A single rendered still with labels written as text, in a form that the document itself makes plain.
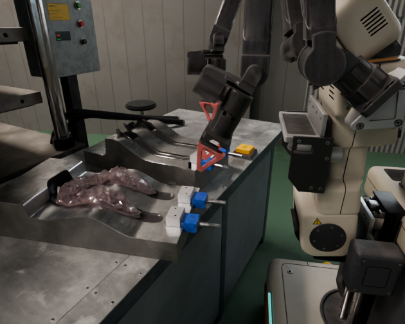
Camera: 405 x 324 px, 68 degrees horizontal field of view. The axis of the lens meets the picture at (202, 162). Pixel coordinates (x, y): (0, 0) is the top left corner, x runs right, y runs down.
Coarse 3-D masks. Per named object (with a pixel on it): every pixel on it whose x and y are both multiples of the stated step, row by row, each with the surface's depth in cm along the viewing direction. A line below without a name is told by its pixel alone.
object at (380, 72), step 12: (360, 72) 58; (372, 72) 58; (384, 72) 58; (336, 84) 62; (348, 84) 60; (360, 84) 59; (372, 84) 58; (384, 84) 58; (396, 84) 55; (348, 96) 61; (360, 96) 59; (372, 96) 59; (384, 96) 56; (360, 108) 60; (372, 108) 58
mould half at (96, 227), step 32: (64, 160) 96; (0, 192) 78; (32, 192) 78; (128, 192) 83; (0, 224) 78; (32, 224) 75; (64, 224) 73; (96, 224) 71; (128, 224) 74; (160, 224) 75; (160, 256) 71
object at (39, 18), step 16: (32, 0) 113; (32, 16) 115; (48, 32) 121; (48, 48) 122; (48, 64) 123; (48, 80) 126; (48, 96) 129; (64, 112) 135; (64, 128) 136; (64, 144) 136
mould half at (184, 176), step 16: (144, 128) 118; (160, 128) 122; (112, 144) 108; (128, 144) 106; (160, 144) 114; (96, 160) 115; (112, 160) 111; (128, 160) 107; (144, 160) 103; (160, 160) 102; (176, 160) 102; (224, 160) 114; (160, 176) 102; (176, 176) 99; (192, 176) 95; (208, 176) 104
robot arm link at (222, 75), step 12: (204, 72) 64; (216, 72) 64; (228, 72) 67; (252, 72) 60; (204, 84) 64; (216, 84) 64; (240, 84) 62; (252, 84) 61; (204, 96) 66; (216, 96) 65
